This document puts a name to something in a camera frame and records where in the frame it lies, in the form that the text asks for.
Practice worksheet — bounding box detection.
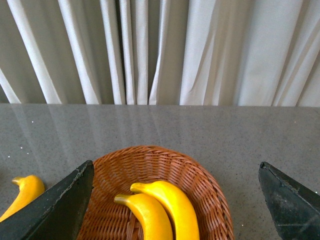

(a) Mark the yellow banana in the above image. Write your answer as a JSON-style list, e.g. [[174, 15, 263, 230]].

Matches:
[[113, 193, 174, 240], [130, 180, 200, 240], [0, 175, 45, 222]]

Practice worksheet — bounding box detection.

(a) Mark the white pleated curtain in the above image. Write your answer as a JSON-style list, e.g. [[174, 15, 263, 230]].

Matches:
[[0, 0, 320, 107]]

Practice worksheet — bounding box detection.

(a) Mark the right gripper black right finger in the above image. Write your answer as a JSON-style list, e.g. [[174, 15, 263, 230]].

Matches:
[[258, 161, 320, 240]]

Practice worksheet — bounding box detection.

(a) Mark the right brown wicker basket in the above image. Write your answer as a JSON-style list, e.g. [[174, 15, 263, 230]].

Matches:
[[78, 145, 235, 240]]

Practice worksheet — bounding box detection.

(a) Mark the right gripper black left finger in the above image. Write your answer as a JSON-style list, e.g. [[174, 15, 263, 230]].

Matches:
[[0, 160, 95, 240]]

